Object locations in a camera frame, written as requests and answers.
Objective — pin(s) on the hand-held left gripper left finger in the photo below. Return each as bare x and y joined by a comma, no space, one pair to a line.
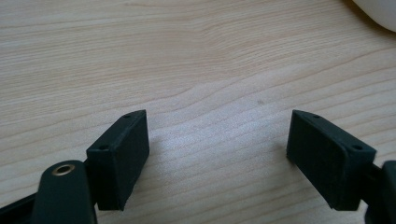
120,161

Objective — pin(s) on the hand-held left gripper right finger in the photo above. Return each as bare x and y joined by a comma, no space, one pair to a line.
327,161

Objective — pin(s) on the white plastic bin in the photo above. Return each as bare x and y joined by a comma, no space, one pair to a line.
378,12

